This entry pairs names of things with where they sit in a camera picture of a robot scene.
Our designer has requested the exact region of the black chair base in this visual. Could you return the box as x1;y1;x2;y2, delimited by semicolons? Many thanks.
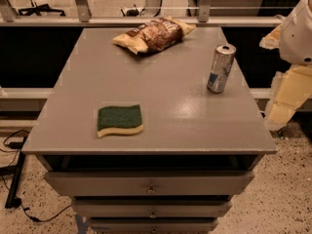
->
18;0;65;17

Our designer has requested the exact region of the grey drawer cabinet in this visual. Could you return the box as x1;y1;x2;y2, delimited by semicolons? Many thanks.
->
20;26;279;234

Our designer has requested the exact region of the black floor stand bar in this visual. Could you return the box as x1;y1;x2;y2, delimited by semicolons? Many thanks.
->
5;138;26;209

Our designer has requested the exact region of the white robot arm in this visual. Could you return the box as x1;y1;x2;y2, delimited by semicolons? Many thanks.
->
259;0;312;131

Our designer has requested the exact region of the top grey drawer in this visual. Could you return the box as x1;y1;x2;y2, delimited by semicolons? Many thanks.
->
45;171;254;196

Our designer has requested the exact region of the grey drawer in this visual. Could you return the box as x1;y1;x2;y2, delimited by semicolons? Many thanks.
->
90;217;218;234
72;197;232;218
45;171;254;196

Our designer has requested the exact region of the silver blue redbull can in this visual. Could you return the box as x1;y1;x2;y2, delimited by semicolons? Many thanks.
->
207;44;236;94

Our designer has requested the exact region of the bottom grey drawer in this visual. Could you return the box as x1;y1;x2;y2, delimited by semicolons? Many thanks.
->
90;217;218;234

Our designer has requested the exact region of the green yellow sponge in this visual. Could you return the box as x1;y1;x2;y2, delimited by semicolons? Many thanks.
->
97;104;143;137

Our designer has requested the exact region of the middle grey drawer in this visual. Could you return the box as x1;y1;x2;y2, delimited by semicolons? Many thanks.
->
72;197;232;218

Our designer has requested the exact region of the black floor cable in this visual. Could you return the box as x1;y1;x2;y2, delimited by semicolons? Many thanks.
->
0;129;72;223

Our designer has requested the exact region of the metal railing frame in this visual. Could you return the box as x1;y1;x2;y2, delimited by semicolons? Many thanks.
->
0;0;284;27

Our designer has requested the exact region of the brown yellow chip bag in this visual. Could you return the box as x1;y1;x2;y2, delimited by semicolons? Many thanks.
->
112;17;196;55

